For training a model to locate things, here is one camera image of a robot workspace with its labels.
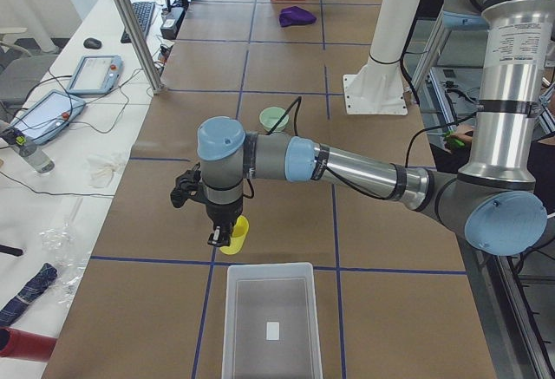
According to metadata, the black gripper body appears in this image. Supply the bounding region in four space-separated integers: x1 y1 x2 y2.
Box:
206 199 243 232

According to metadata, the yellow plastic cup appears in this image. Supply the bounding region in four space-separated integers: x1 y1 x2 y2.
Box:
219 215 250 255

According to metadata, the purple cloth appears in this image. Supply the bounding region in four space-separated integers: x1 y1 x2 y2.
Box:
278 6 317 28

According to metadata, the clear plastic storage box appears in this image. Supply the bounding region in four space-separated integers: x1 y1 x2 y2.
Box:
221 262 323 378

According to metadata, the mint green bowl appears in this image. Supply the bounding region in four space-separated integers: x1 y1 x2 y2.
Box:
259 107 290 132

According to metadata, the teach pendant tablet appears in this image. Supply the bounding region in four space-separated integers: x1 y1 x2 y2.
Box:
67 55 123 97
10 90 86 145

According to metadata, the black computer mouse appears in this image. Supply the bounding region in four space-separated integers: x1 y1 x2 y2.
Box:
83 37 102 49

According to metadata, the black keyboard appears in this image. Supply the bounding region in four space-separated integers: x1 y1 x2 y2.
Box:
131 1 156 37

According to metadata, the clear water bottle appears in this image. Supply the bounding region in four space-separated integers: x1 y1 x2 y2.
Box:
1 127 55 173

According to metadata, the folded blue umbrella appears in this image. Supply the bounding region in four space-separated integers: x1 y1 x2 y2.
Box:
1 263 58 327

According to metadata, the red cylinder bottle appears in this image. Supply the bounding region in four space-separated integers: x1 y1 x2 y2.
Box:
1 327 57 362

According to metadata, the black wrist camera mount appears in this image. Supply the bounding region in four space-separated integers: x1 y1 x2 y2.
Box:
170 164 207 208

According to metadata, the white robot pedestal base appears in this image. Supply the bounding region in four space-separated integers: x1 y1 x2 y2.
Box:
343 0 421 116

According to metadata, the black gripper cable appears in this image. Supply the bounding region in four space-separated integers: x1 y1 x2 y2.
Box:
242 95 478 201

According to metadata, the aluminium frame post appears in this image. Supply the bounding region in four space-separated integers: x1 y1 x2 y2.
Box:
114 0 164 95

